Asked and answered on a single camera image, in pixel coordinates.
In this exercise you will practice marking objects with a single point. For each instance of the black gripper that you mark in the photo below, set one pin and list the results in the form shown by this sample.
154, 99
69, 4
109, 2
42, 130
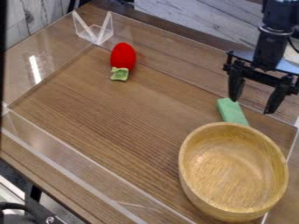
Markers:
241, 71

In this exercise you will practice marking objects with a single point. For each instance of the green stick block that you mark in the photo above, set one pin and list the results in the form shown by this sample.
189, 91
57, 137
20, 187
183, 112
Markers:
231, 111

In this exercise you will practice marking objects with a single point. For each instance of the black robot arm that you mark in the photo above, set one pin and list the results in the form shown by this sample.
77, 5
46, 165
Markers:
263, 65

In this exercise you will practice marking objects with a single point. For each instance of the brown wooden bowl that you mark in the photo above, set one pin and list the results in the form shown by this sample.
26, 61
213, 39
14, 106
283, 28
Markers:
233, 171

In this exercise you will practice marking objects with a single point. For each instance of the red plush strawberry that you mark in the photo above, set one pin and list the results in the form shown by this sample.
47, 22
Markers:
123, 61

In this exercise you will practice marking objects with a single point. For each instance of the clear acrylic tray wall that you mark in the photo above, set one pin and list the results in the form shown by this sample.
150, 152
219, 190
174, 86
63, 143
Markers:
97, 141

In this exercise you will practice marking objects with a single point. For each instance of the clear acrylic corner bracket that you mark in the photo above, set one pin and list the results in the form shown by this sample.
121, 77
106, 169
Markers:
94, 33

